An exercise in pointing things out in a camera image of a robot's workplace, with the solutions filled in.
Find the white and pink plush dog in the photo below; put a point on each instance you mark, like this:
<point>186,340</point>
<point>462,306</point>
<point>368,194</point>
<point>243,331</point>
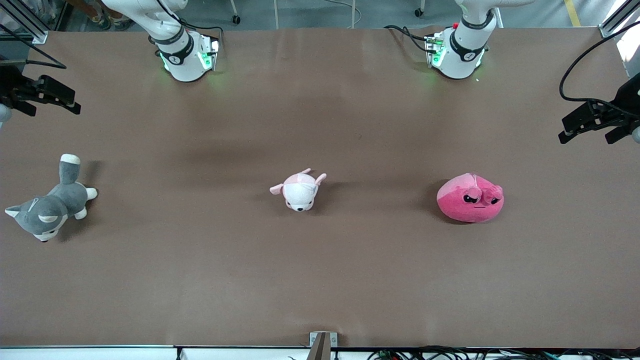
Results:
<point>300,192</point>

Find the right arm base connector block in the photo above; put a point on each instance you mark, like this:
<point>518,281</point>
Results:
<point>207,55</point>

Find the white stand leg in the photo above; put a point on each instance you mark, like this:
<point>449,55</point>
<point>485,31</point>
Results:
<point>276,12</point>
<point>353,12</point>

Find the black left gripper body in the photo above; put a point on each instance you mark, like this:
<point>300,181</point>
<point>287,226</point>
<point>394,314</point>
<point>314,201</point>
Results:
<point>629,98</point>

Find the black caster wheel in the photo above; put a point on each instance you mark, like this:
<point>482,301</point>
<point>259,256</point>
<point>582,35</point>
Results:
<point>236,19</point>
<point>418,11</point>

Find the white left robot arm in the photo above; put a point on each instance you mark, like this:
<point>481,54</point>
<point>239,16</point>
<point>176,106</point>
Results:
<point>457,62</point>

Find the aluminium frame profile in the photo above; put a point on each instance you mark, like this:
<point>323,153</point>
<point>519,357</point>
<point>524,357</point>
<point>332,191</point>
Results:
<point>27,22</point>
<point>617,20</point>

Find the grey and white plush husky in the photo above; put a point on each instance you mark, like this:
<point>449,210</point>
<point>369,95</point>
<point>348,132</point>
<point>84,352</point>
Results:
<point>55,207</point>

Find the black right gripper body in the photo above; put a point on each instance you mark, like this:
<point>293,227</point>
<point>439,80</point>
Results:
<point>11,84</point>

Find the person with sandals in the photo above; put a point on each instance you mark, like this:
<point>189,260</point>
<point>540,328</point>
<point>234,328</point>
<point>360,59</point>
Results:
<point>107,17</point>

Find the round pink plush toy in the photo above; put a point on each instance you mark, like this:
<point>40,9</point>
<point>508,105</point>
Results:
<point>465,207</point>

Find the left arm base connector block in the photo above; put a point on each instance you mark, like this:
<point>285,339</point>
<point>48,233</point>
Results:
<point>435,50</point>

